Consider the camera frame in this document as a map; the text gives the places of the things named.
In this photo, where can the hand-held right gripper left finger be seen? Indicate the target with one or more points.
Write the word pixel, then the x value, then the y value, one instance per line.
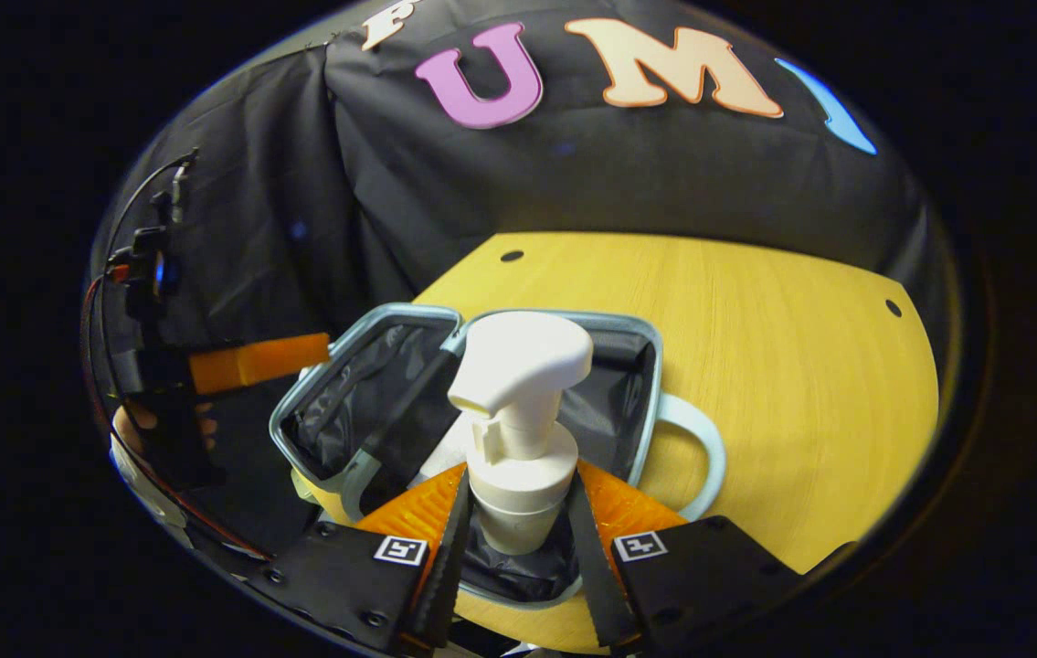
pixel 454 557

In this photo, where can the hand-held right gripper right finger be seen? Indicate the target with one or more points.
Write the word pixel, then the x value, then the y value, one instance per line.
pixel 591 567

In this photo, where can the light blue suitcase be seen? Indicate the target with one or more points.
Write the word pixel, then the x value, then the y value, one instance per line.
pixel 609 384

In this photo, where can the black backdrop cloth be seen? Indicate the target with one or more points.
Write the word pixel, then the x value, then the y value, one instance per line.
pixel 664 183

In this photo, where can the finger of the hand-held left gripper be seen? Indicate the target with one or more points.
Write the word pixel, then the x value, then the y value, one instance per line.
pixel 253 363

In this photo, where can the white pump bottle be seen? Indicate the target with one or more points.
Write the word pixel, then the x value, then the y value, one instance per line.
pixel 518 439

